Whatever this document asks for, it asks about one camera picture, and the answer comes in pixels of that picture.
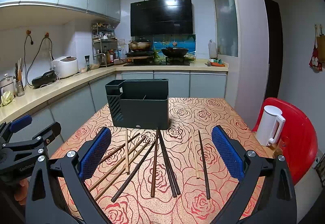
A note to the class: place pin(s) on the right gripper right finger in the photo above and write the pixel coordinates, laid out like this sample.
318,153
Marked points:
276,202

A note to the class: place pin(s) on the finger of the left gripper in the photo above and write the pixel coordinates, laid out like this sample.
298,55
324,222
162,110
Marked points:
48,135
8,129

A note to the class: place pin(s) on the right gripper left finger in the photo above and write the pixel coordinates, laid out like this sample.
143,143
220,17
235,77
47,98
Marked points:
57,192

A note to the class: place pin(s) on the dark long chopstick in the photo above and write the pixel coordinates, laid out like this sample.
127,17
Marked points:
128,180

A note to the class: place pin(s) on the dark brown chopstick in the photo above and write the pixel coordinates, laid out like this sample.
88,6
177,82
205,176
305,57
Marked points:
118,149
204,168

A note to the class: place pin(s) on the light bamboo chopstick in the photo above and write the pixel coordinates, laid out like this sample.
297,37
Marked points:
195,157
116,165
111,182
126,153

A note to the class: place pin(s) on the reddish brown chopstick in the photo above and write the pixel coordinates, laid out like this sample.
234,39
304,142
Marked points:
152,193

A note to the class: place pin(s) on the lower kitchen cabinets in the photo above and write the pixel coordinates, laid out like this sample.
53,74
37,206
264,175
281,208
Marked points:
74,107

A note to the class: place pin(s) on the countertop utensil jar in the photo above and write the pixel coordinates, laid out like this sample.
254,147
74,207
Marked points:
19,78

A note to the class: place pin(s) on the black countertop appliance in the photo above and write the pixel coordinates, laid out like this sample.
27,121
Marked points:
46,78

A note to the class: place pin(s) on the white rice cooker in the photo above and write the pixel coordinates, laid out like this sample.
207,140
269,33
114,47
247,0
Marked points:
65,66

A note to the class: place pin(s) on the red plastic chair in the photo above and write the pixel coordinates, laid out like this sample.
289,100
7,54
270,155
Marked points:
298,139

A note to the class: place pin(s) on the black pepper grinder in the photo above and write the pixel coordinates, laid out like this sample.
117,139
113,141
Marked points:
87,61

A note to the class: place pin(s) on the white electric kettle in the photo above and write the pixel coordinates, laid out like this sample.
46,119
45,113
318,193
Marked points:
270,126

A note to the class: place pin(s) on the dark green utensil holder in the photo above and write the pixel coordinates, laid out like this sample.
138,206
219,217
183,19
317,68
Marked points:
139,103

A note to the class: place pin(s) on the metal spice rack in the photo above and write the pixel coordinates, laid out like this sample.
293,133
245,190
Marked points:
104,44

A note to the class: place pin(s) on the rose pattern tablecloth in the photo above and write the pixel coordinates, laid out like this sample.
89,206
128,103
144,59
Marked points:
188,116

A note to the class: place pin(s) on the black gas stove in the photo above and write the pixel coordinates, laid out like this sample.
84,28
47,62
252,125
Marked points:
159,62

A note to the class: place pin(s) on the black wok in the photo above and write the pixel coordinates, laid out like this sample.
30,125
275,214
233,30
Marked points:
175,52

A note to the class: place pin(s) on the hanging red cloth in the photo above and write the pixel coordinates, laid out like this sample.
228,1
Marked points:
314,63

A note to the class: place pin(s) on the black range hood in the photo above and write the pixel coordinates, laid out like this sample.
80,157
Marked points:
158,17

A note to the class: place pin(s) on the white plastic bottle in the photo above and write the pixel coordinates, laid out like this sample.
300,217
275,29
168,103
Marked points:
213,50

